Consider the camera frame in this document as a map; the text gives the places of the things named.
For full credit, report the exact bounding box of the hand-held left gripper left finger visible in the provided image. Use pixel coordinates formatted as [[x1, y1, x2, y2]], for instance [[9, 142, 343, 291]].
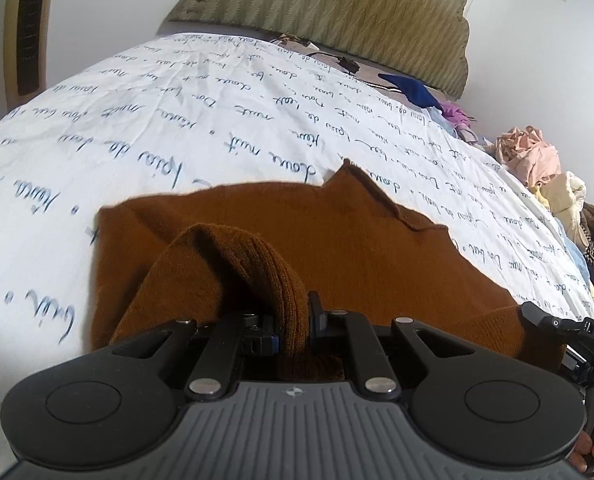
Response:
[[108, 310, 281, 402]]

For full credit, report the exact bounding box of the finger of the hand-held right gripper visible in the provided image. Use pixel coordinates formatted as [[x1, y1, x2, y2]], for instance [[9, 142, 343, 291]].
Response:
[[520, 301, 558, 332]]

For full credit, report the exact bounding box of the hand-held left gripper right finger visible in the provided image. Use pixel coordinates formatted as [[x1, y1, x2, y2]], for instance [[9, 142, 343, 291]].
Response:
[[308, 291, 478, 402]]

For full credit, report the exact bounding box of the brown knit sweater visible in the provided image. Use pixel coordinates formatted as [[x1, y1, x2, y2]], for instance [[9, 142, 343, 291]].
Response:
[[91, 159, 568, 385]]

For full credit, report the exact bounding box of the light blue cloth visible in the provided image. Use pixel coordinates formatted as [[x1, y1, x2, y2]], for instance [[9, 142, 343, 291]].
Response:
[[559, 232, 594, 296]]

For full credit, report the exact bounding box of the cream cloth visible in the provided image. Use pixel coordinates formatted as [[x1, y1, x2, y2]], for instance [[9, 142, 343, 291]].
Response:
[[534, 171, 588, 233]]

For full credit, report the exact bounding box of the crumpled pink cloth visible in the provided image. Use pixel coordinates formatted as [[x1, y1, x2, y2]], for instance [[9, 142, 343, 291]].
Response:
[[492, 126, 562, 188]]

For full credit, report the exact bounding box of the purple cloth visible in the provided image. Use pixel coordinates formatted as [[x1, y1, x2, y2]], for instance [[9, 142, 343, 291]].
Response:
[[437, 100, 476, 132]]

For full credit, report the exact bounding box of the dark blue cloth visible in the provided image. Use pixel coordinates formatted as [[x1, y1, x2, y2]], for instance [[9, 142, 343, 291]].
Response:
[[378, 73, 444, 110]]

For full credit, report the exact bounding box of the white script-printed bedsheet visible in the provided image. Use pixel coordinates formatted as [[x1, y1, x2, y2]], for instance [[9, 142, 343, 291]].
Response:
[[0, 32, 594, 480]]

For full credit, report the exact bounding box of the olive padded headboard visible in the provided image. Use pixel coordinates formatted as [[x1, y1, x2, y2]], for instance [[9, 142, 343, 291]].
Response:
[[166, 0, 470, 100]]

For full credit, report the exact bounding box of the wooden framed dark panel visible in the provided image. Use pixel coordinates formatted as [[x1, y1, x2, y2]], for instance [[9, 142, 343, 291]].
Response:
[[3, 0, 59, 111]]

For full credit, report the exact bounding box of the black charger cable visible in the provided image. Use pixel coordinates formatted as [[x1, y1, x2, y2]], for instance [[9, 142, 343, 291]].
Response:
[[307, 50, 393, 92]]

